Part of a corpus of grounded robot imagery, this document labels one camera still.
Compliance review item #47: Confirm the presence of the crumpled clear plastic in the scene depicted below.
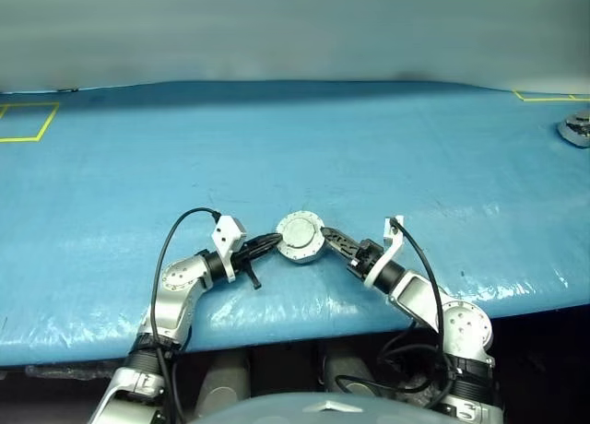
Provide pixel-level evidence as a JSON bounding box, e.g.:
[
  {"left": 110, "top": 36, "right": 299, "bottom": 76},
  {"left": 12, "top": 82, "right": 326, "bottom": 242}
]
[{"left": 400, "top": 372, "right": 443, "bottom": 394}]

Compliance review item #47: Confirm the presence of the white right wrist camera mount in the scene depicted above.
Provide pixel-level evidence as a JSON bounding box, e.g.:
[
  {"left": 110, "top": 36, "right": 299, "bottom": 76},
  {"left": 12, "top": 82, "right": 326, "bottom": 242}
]
[{"left": 362, "top": 215, "right": 406, "bottom": 290}]

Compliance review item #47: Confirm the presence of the grey robot torso with emblem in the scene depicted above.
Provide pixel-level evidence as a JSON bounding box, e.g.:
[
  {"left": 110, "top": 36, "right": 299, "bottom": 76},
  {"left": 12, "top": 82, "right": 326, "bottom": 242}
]
[{"left": 193, "top": 393, "right": 443, "bottom": 424}]

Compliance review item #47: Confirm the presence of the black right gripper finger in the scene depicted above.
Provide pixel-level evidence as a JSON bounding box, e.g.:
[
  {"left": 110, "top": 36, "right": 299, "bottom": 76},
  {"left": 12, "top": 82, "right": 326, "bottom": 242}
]
[
  {"left": 321, "top": 227, "right": 359, "bottom": 254},
  {"left": 329, "top": 239, "right": 355, "bottom": 265}
]

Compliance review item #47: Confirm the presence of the silver motor lid circuit board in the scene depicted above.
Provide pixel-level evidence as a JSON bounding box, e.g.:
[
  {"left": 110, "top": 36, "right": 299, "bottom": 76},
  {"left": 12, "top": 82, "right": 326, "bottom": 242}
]
[{"left": 275, "top": 210, "right": 325, "bottom": 251}]

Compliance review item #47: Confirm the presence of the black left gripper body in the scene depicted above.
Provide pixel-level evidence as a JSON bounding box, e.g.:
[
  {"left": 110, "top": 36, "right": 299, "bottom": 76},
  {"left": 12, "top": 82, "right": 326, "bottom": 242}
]
[{"left": 230, "top": 246, "right": 264, "bottom": 290}]

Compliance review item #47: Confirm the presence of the metal part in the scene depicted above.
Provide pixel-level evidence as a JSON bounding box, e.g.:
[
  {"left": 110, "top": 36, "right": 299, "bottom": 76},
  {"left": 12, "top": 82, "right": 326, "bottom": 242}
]
[{"left": 557, "top": 112, "right": 590, "bottom": 148}]

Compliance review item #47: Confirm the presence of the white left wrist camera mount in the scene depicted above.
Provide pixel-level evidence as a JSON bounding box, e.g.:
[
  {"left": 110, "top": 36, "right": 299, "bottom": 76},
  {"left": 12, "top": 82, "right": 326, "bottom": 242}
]
[{"left": 210, "top": 215, "right": 249, "bottom": 283}]

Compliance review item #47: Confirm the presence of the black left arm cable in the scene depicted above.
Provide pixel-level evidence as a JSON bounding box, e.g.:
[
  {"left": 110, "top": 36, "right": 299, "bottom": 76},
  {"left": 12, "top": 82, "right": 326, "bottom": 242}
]
[{"left": 149, "top": 206, "right": 222, "bottom": 424}]

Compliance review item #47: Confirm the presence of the blue plastic table cover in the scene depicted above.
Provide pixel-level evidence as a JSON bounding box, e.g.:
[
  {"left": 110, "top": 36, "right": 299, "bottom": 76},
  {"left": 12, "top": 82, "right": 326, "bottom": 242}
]
[{"left": 0, "top": 80, "right": 590, "bottom": 368}]

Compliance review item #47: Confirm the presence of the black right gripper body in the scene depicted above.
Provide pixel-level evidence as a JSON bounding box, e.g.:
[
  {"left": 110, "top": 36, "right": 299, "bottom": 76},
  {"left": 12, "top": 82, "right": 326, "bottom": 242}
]
[{"left": 348, "top": 238, "right": 386, "bottom": 280}]

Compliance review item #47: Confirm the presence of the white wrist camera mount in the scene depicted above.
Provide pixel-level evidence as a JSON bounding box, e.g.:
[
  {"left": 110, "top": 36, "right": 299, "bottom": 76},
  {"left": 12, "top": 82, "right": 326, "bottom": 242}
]
[
  {"left": 362, "top": 215, "right": 406, "bottom": 290},
  {"left": 210, "top": 215, "right": 249, "bottom": 283}
]

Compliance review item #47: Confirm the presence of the grey rounded shape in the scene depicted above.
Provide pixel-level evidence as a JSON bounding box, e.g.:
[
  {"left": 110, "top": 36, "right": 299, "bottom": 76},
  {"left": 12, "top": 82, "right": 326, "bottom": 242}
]
[
  {"left": 322, "top": 349, "right": 374, "bottom": 395},
  {"left": 197, "top": 352, "right": 253, "bottom": 414}
]

